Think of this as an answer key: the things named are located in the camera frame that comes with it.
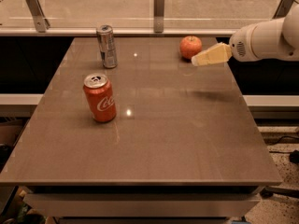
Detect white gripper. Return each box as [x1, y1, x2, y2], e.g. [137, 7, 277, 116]
[192, 23, 264, 66]

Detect red apple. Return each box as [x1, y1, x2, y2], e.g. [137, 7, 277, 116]
[179, 35, 202, 60]

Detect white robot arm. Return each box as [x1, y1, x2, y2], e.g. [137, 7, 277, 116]
[192, 5, 299, 66]

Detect silver slim drink can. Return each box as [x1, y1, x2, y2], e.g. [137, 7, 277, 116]
[96, 25, 118, 69]

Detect red coke can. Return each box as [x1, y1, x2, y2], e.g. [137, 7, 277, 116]
[83, 73, 117, 122]

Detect white drawer front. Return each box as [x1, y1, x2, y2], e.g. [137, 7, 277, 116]
[24, 194, 259, 217]

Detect middle metal rail bracket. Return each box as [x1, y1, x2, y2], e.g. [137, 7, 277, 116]
[153, 0, 164, 33]

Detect metal rail bracket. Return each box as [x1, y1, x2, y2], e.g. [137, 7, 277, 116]
[25, 0, 50, 33]
[273, 0, 295, 19]
[153, 0, 164, 33]

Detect right metal rail bracket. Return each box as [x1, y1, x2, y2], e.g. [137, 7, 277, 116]
[273, 0, 295, 19]

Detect black cable on floor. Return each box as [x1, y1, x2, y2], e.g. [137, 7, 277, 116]
[268, 135, 299, 164]

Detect left metal rail bracket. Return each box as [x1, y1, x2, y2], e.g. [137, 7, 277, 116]
[25, 0, 50, 33]

